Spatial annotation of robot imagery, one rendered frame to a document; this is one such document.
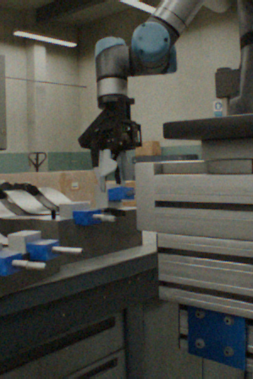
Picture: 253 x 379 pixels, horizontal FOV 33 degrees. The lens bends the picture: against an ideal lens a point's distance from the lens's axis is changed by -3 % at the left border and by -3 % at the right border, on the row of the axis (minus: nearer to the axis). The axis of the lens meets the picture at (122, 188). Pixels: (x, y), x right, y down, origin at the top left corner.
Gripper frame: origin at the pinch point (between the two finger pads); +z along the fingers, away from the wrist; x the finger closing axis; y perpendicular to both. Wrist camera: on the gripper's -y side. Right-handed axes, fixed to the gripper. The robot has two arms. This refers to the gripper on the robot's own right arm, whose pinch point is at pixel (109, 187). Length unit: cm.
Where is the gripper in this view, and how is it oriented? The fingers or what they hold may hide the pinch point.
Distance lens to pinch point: 100.2
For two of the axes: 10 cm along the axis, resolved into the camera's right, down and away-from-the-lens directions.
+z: 0.5, 9.9, -1.4
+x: 6.6, 0.7, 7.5
